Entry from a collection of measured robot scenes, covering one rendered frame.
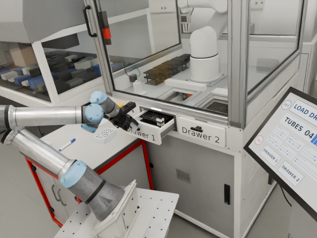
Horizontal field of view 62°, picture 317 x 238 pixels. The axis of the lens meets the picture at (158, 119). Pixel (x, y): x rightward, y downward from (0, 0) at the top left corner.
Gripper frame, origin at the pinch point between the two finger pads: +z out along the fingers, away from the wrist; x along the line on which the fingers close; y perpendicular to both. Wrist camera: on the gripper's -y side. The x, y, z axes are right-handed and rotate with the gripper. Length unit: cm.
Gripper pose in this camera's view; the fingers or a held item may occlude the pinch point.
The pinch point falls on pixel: (137, 125)
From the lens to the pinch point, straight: 151.1
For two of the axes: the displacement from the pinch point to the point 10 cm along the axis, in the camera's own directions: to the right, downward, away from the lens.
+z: 4.7, 4.7, 7.5
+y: -4.4, 8.6, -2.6
